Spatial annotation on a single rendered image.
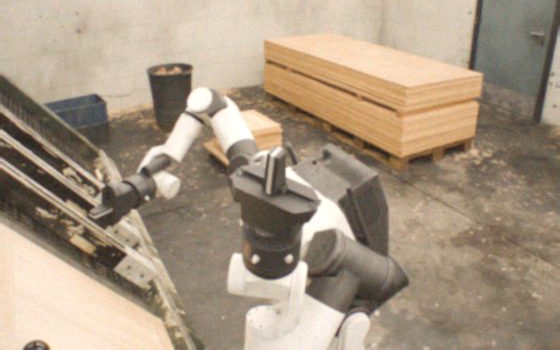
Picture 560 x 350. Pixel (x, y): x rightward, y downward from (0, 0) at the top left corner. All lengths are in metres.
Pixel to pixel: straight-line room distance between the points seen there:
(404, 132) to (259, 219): 3.76
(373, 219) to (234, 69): 5.78
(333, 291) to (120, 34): 5.49
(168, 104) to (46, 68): 1.57
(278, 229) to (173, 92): 4.69
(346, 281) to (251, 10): 6.03
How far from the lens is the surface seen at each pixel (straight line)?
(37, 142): 1.89
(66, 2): 6.06
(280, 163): 0.62
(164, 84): 5.29
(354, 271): 0.95
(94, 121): 5.27
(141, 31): 6.27
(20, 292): 1.09
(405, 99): 4.28
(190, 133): 1.46
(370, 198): 1.12
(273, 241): 0.69
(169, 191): 1.44
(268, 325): 0.84
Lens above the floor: 1.89
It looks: 25 degrees down
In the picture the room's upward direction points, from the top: straight up
